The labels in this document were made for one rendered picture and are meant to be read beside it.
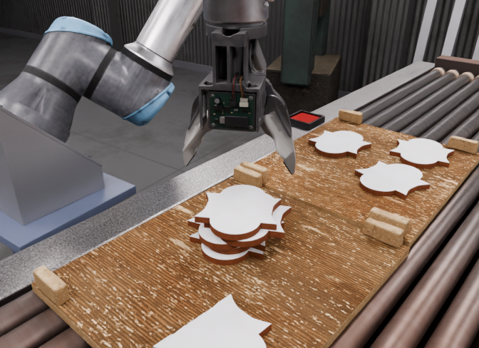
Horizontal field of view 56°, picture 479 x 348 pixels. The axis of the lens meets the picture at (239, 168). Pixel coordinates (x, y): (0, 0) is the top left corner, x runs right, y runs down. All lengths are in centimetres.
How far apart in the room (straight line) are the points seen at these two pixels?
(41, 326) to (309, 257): 36
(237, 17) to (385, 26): 348
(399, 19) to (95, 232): 342
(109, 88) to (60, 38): 13
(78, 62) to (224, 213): 45
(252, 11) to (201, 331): 36
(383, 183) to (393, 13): 314
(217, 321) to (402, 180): 47
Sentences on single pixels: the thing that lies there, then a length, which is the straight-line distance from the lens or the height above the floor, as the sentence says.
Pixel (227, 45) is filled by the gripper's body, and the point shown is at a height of 124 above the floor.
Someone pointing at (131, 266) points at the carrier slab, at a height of 94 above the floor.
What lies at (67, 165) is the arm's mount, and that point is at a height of 95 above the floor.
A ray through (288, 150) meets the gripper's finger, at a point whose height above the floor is 110.
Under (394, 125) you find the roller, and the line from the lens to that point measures 123.
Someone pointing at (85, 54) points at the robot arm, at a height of 115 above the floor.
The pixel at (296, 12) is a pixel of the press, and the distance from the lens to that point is 334.
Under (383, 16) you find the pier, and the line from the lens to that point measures 397.
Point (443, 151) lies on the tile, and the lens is 104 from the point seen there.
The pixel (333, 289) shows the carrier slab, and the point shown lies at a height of 94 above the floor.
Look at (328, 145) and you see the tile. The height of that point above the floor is 95.
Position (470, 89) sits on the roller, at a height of 92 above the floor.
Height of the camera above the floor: 134
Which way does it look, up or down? 27 degrees down
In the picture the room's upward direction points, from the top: straight up
